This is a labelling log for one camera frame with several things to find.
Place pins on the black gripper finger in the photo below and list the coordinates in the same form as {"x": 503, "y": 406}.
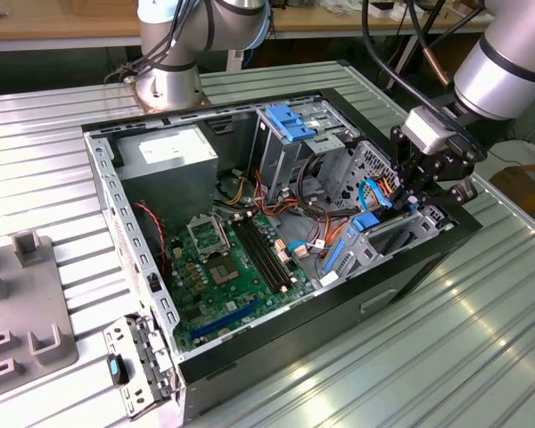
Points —
{"x": 399, "y": 147}
{"x": 457, "y": 191}

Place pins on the hard disk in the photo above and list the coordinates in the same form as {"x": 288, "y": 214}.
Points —
{"x": 365, "y": 221}

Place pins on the grey disk bay cage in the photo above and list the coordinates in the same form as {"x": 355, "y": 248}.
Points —
{"x": 359, "y": 254}

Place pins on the brown cardboard box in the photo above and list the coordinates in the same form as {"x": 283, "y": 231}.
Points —
{"x": 530, "y": 187}

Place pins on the black slanted pole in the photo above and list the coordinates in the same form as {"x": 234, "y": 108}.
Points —
{"x": 410, "y": 49}

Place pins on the blue plastic drive latch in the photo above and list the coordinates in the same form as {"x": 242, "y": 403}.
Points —
{"x": 290, "y": 125}

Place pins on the grey optical drive cage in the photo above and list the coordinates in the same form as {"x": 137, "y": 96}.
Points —
{"x": 274, "y": 160}

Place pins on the black and white small box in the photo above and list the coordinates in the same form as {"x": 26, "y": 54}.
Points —
{"x": 381, "y": 9}

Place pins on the flat cardboard tray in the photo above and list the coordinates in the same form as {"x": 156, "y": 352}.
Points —
{"x": 468, "y": 15}

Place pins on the black RAM slot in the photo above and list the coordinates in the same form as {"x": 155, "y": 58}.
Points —
{"x": 275, "y": 256}
{"x": 269, "y": 256}
{"x": 256, "y": 256}
{"x": 262, "y": 256}

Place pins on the black open PC case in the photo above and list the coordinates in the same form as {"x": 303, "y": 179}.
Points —
{"x": 339, "y": 330}

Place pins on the green motherboard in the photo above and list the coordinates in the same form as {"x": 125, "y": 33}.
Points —
{"x": 249, "y": 294}

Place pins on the CPU socket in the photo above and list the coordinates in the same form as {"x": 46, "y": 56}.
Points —
{"x": 223, "y": 269}

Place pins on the grey power supply unit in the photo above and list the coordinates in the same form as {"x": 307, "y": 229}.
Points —
{"x": 169, "y": 187}

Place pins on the blue expansion slot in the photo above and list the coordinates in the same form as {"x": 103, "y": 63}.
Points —
{"x": 227, "y": 318}

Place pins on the black latch with blue inlay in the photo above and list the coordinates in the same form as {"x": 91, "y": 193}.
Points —
{"x": 112, "y": 369}

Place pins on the long wooden desk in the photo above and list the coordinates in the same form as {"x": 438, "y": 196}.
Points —
{"x": 49, "y": 20}

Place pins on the grey parts rack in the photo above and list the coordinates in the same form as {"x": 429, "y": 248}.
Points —
{"x": 27, "y": 290}

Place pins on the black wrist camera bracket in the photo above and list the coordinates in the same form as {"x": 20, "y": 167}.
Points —
{"x": 470, "y": 147}

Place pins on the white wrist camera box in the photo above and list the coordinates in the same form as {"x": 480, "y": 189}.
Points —
{"x": 428, "y": 129}

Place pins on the metal expansion bracket cover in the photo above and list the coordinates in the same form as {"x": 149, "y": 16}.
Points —
{"x": 116, "y": 334}

